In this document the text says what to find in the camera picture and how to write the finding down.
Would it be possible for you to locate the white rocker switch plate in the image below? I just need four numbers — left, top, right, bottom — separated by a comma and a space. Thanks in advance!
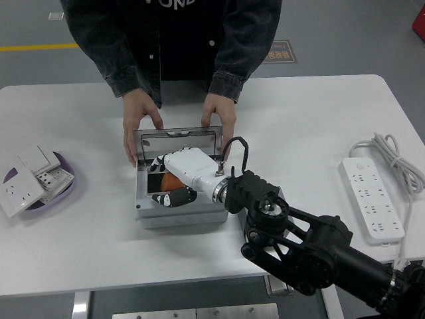
17, 144, 62, 173

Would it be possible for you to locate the orange cylinder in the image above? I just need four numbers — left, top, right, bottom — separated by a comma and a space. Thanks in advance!
161, 172, 187, 193

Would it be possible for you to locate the grey metal base plate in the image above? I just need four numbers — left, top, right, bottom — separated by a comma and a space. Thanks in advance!
112, 307, 197, 319
195, 302, 280, 319

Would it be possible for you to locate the white power strip cable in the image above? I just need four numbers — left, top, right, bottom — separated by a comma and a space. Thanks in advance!
347, 132, 425, 263

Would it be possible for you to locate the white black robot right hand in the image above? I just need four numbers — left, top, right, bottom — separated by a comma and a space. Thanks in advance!
149, 147, 224, 209

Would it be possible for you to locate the white power strip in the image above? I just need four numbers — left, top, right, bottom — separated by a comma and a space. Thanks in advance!
338, 156, 406, 247

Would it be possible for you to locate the large white socket insert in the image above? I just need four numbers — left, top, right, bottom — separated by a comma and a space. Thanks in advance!
39, 165, 74, 203

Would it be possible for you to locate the grey metal table bracket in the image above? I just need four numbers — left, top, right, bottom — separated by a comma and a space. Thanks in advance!
264, 274, 295, 296

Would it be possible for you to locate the white table leg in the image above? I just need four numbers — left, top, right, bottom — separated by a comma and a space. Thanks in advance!
71, 291, 91, 319
320, 287, 346, 319

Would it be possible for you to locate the brown floor sign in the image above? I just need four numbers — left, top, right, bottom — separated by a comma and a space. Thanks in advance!
262, 39, 299, 64

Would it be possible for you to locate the purple plastic tray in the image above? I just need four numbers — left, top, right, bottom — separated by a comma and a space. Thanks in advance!
3, 151, 76, 220

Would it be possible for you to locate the yellow floor tape line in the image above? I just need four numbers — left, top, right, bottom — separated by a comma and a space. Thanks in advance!
0, 43, 80, 53

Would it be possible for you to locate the transparent hinged box lid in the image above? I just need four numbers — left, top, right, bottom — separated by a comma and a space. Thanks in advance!
132, 125, 223, 167

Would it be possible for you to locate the person's left hand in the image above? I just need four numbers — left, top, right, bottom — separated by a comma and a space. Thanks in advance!
201, 93, 237, 147

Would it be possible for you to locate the person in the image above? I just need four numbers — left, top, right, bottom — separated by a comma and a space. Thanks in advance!
59, 0, 283, 109

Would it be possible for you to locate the white five-hole socket plate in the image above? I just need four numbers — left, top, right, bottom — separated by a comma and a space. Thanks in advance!
0, 167, 43, 219

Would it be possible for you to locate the person's right hand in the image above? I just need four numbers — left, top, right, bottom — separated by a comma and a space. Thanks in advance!
122, 89, 164, 168

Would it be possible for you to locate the red object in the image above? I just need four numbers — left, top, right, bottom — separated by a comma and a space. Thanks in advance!
411, 6, 425, 36

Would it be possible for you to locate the small white socket insert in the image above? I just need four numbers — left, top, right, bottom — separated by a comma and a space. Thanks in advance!
35, 171, 56, 191

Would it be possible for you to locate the grey plastic junction box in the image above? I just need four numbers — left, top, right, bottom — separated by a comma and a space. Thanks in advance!
134, 159, 230, 230

